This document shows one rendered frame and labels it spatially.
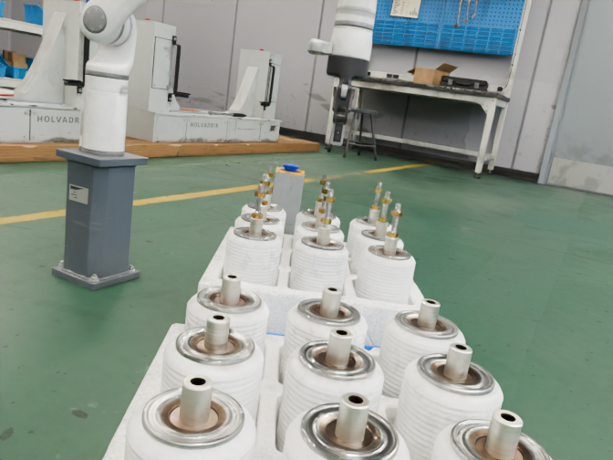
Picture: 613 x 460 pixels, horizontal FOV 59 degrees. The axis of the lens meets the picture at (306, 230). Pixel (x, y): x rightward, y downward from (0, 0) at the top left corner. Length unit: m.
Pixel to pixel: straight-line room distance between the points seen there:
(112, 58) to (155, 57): 2.29
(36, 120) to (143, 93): 0.84
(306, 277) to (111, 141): 0.60
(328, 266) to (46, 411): 0.48
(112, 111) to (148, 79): 2.32
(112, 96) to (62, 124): 1.83
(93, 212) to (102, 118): 0.21
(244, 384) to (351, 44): 0.66
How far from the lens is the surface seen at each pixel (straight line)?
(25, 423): 0.89
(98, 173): 1.29
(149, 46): 3.62
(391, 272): 0.92
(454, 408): 0.53
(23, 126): 2.99
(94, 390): 0.95
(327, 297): 0.63
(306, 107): 6.63
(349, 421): 0.42
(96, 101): 1.30
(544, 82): 5.87
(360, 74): 1.00
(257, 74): 4.67
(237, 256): 0.91
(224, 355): 0.52
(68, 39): 3.30
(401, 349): 0.64
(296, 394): 0.52
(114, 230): 1.33
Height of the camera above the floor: 0.49
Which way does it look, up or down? 14 degrees down
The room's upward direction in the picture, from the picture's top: 8 degrees clockwise
